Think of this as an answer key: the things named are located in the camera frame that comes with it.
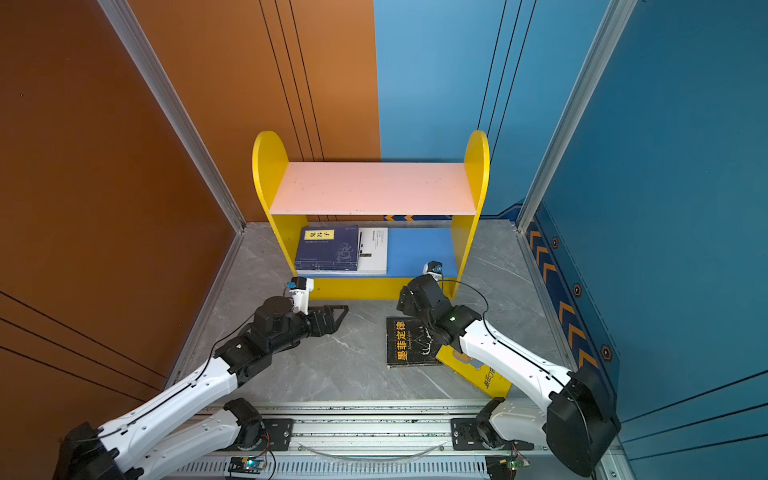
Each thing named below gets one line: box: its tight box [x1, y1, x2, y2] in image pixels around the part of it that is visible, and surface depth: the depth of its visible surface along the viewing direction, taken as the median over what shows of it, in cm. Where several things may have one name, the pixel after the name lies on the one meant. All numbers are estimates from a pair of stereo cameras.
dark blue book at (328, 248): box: [295, 225, 359, 271], surface depth 89 cm
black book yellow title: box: [386, 317, 443, 367], surface depth 89 cm
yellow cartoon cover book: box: [435, 345, 513, 399], surface depth 83 cm
